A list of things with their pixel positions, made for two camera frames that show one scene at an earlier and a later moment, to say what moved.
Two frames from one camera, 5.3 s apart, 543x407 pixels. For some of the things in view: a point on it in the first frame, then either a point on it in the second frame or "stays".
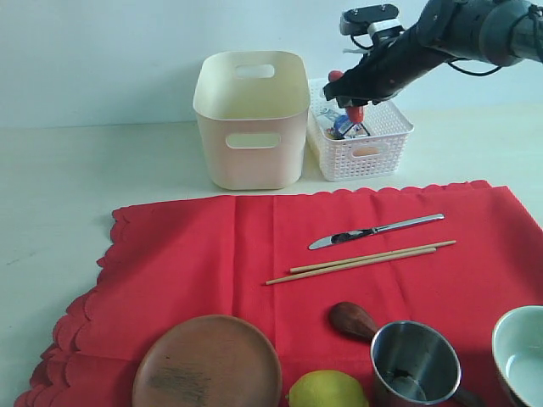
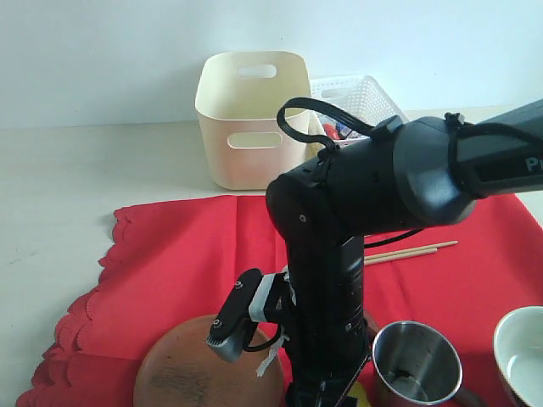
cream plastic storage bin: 253,108 stays
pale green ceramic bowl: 517,348 stays
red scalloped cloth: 318,274 stays
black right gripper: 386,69 -> 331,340
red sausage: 355,114 -> 331,131
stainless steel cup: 414,366 stays
